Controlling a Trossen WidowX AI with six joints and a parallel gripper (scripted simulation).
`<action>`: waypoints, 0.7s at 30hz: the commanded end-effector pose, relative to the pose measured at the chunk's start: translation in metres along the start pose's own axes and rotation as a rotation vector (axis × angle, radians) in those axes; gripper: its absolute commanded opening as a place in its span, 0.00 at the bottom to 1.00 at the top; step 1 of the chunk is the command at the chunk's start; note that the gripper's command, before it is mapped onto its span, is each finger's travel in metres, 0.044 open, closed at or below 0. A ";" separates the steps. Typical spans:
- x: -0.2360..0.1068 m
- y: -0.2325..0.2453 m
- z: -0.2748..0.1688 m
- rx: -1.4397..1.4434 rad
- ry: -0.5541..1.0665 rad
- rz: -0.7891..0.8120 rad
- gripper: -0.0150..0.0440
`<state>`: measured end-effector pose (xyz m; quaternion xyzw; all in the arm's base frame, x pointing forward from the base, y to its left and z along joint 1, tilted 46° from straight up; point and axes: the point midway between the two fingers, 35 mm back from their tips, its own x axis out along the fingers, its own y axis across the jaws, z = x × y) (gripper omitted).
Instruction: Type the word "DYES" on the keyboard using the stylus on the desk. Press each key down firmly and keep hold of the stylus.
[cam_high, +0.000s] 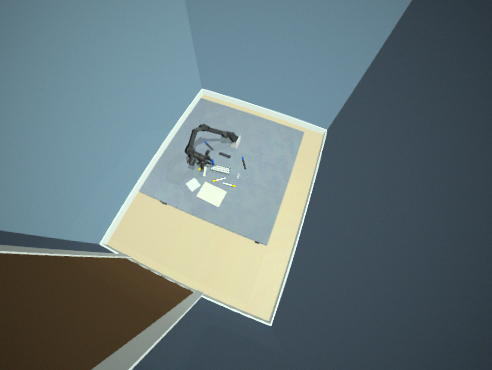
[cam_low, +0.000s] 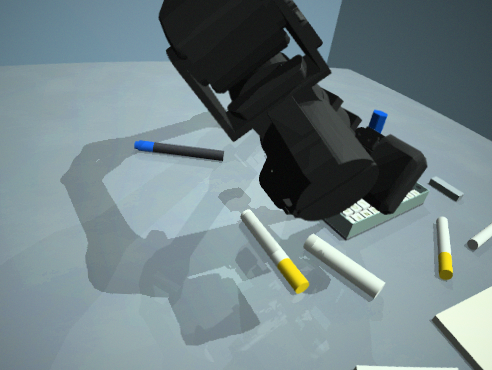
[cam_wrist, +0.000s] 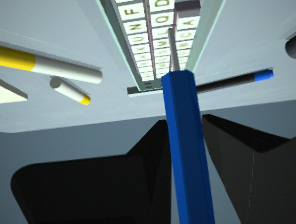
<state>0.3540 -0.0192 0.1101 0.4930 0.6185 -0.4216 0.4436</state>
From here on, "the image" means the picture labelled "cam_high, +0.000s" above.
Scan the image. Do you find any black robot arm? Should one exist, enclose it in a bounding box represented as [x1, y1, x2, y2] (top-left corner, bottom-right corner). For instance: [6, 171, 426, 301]
[185, 124, 238, 166]

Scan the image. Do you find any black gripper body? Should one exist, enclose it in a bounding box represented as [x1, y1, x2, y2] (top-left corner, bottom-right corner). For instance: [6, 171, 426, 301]
[197, 150, 210, 169]

